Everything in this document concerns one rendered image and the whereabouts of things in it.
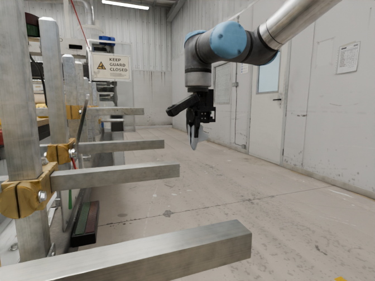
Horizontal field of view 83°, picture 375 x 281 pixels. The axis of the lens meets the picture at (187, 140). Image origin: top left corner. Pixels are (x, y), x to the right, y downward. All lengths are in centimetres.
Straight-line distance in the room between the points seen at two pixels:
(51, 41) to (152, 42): 912
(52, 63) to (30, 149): 30
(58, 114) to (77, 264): 47
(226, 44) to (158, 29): 936
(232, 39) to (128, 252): 54
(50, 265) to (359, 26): 316
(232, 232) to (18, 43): 37
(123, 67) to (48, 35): 232
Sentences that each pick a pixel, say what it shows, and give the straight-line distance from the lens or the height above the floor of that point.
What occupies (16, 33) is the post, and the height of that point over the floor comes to 107.
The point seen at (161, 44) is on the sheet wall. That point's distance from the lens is 982.
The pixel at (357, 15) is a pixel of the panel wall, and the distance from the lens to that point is 322.
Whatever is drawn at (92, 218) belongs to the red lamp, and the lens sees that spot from 59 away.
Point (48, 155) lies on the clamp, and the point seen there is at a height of 85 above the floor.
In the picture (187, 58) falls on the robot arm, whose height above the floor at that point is 112.
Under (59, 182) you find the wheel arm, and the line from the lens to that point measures 45.
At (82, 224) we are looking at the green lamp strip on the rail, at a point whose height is 70.
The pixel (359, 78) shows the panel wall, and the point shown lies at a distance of 303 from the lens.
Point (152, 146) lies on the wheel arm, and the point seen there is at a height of 84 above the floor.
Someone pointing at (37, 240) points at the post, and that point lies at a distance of 45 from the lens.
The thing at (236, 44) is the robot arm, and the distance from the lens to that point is 63.
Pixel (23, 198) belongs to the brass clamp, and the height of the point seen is 84.
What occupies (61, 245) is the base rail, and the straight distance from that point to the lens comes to 52.
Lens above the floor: 97
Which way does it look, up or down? 9 degrees down
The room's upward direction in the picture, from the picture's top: straight up
